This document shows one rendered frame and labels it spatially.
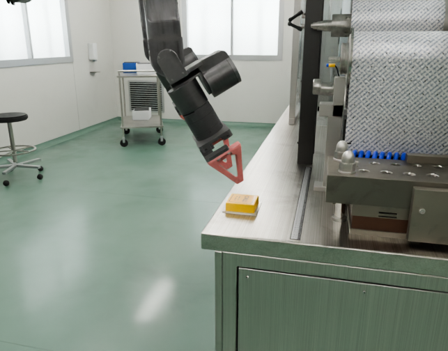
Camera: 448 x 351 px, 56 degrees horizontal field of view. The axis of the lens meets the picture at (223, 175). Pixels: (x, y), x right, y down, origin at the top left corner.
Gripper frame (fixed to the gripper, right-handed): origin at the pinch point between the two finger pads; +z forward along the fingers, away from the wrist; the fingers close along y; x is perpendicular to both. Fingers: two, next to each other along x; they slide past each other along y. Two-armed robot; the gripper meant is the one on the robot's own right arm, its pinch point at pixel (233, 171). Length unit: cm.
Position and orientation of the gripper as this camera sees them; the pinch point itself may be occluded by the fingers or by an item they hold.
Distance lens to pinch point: 83.3
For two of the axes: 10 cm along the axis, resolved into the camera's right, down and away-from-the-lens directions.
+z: 4.8, 8.0, 3.5
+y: -1.9, -3.0, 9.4
